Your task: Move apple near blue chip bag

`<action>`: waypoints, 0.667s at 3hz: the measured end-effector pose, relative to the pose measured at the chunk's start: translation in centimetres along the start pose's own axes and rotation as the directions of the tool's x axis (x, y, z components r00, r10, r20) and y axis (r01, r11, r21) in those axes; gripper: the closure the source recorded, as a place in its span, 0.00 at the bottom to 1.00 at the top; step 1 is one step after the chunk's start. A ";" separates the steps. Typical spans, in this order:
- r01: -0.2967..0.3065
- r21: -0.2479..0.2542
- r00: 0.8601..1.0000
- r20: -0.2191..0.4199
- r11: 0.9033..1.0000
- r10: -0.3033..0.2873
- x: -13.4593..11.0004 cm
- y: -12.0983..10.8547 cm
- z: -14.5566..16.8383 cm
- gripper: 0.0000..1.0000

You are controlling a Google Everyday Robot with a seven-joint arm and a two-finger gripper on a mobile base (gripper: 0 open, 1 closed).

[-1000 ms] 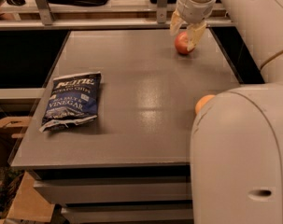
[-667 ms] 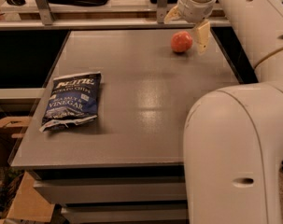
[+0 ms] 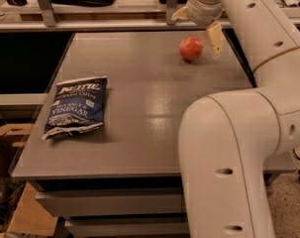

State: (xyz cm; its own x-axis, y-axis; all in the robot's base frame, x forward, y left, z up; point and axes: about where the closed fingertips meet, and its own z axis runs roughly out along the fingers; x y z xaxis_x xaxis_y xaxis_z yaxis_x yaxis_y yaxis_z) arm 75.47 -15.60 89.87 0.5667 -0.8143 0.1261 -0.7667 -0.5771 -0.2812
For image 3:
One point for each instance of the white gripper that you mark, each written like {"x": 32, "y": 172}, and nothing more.
{"x": 202, "y": 13}

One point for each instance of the red apple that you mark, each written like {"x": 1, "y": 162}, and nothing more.
{"x": 191, "y": 48}

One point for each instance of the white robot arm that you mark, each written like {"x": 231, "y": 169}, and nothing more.
{"x": 225, "y": 138}

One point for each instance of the blue chip bag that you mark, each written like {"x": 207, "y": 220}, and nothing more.
{"x": 77, "y": 107}

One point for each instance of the black computer mouse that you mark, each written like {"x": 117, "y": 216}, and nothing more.
{"x": 18, "y": 3}

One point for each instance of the grey upper drawer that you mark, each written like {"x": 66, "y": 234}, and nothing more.
{"x": 107, "y": 202}

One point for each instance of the grey drawer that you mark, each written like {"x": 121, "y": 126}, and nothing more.
{"x": 127, "y": 227}
{"x": 107, "y": 202}

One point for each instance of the grey lower drawer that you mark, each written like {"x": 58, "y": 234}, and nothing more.
{"x": 127, "y": 227}

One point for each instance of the cardboard box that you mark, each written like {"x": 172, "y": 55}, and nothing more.
{"x": 20, "y": 215}

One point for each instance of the metal frame post middle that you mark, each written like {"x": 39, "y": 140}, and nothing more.
{"x": 171, "y": 6}

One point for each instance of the metal frame post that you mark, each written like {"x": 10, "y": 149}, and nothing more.
{"x": 171, "y": 6}
{"x": 47, "y": 13}

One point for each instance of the metal frame post left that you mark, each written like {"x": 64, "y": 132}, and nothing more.
{"x": 47, "y": 13}

